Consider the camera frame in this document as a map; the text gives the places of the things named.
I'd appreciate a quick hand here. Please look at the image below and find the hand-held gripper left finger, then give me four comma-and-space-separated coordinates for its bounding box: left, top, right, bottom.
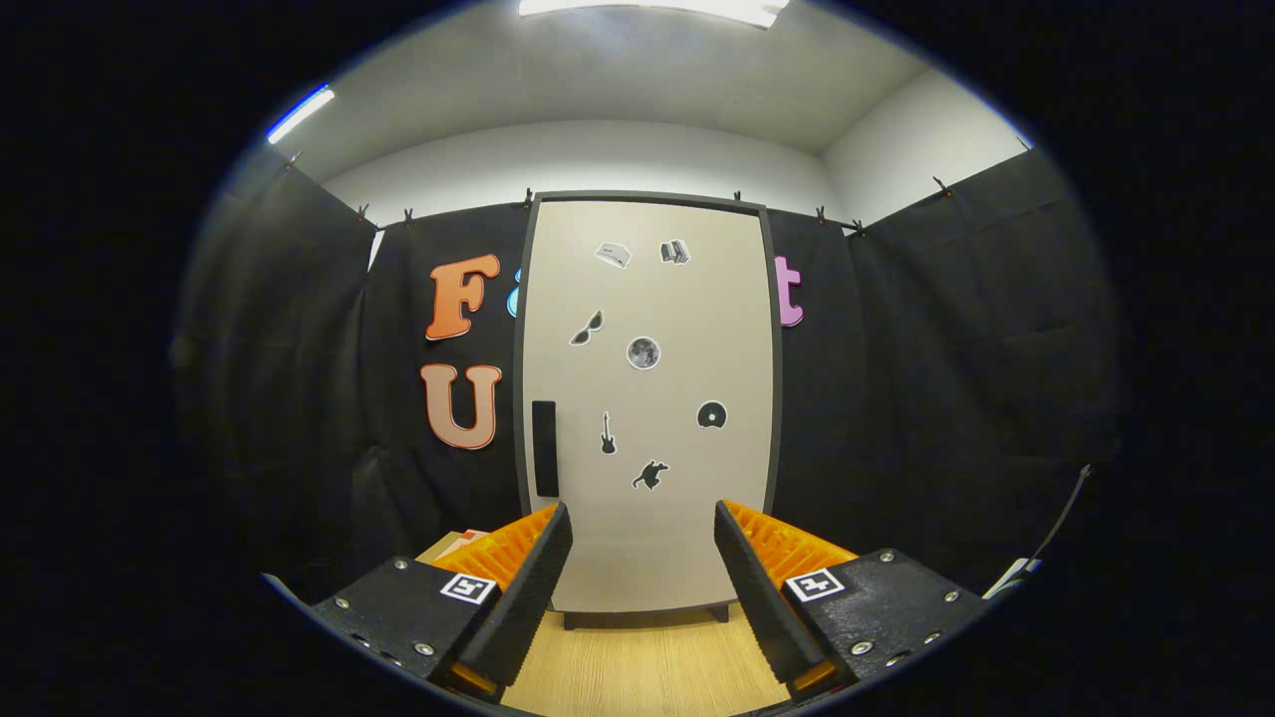
311, 501, 575, 701

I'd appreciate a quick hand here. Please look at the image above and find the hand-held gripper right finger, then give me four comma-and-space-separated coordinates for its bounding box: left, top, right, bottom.
713, 498, 990, 698

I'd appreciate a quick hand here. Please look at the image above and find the black door handle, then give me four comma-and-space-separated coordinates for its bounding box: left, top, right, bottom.
532, 400, 560, 498

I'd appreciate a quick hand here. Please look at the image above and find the grey shoe cabinet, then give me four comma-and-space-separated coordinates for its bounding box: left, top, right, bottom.
511, 189, 783, 630

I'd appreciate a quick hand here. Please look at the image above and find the white panel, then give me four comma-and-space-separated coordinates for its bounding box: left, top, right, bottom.
984, 556, 1045, 600

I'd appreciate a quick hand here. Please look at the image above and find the black backdrop cloth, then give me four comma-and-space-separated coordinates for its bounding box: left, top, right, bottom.
174, 144, 1122, 598

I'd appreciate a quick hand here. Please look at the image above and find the row of black cloth clips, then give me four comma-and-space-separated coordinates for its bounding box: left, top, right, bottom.
284, 149, 957, 240

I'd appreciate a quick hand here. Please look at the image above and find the ceiling light panel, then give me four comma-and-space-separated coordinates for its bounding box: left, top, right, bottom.
266, 85, 337, 145
518, 0, 791, 29

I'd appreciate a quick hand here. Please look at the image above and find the black cable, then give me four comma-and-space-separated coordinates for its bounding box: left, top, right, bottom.
1034, 464, 1094, 564

